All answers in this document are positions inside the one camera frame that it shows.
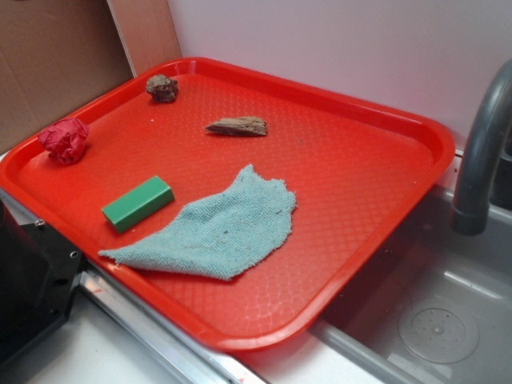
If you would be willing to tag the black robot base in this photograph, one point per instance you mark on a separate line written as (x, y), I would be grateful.
(40, 270)

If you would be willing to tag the red plastic tray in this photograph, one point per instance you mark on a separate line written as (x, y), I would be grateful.
(357, 169)

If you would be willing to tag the light blue cloth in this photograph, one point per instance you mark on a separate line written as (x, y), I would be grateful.
(220, 236)

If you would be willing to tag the brown wood piece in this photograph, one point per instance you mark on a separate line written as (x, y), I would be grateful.
(246, 126)

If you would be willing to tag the green rectangular block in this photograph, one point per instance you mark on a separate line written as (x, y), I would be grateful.
(138, 204)

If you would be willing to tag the brown crumpled lump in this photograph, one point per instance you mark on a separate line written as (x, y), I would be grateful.
(162, 89)

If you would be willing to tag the crumpled red paper ball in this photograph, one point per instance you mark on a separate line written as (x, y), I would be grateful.
(65, 140)

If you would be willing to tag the grey faucet spout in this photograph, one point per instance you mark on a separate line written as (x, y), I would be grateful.
(485, 174)

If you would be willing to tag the grey plastic sink basin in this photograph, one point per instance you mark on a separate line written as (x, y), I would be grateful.
(430, 306)

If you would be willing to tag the brown cardboard panel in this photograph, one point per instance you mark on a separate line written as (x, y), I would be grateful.
(59, 55)

